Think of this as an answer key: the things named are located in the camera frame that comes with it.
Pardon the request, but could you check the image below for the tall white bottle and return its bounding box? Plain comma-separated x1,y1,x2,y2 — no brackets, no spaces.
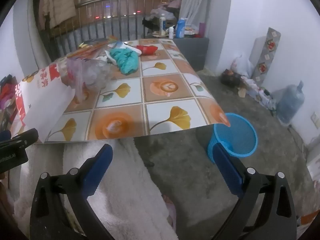
159,14,167,34

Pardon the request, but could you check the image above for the white red printed paper bag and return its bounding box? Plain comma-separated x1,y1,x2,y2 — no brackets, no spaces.
14,64,76,143

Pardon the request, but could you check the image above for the tile-patterned tablecloth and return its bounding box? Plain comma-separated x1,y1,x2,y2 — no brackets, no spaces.
12,38,231,144

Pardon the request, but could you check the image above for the rolled patterned mat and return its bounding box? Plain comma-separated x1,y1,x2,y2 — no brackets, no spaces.
251,27,282,87

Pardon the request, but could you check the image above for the orange striped plastic packet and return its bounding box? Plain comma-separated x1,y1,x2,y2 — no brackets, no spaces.
67,37,118,60

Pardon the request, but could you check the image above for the blue bottle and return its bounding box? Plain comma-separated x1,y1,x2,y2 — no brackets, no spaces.
176,17,188,39

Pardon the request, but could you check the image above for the cardboard box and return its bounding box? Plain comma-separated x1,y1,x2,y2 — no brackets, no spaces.
150,15,176,32

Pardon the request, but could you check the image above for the teal plastic bag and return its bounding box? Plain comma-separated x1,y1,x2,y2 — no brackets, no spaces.
109,48,139,75

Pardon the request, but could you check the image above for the red plastic packet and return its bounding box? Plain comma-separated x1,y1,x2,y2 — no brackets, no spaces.
136,44,158,56

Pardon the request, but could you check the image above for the metal railing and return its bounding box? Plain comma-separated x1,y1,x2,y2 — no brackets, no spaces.
47,0,181,63

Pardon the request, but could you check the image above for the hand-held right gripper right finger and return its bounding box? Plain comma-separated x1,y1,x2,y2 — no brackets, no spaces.
212,142,298,240

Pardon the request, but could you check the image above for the grey cabinet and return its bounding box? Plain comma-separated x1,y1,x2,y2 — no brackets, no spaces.
172,37,209,72

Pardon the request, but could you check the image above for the pile of clothes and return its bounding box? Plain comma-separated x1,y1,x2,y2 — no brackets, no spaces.
150,0,183,20

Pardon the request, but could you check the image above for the white fluffy blanket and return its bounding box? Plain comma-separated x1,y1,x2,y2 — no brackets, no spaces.
12,137,177,240

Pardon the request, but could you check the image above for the blue mesh wastebasket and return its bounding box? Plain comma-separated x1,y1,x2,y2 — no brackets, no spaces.
207,113,258,163

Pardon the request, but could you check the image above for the black bag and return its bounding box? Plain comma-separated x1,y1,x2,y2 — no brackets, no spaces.
142,17,156,31

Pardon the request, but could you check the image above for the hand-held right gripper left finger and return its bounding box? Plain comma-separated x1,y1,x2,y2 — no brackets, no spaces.
29,144,113,240

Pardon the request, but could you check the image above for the grey curtain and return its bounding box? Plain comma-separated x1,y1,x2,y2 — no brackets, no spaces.
179,0,213,27

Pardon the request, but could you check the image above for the beige padded coat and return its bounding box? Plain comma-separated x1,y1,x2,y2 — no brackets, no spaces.
40,0,77,29

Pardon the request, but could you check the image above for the white plastic bag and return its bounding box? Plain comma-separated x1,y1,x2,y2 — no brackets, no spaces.
231,54,254,78

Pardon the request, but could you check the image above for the clear plastic bag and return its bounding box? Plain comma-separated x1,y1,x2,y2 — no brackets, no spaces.
60,56,113,103

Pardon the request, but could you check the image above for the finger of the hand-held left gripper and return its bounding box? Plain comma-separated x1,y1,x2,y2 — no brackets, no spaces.
0,128,39,152

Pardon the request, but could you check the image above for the blue water jug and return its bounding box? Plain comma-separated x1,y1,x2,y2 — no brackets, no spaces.
276,80,306,124

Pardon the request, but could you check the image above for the white panel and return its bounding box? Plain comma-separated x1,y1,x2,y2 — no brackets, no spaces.
252,37,268,67

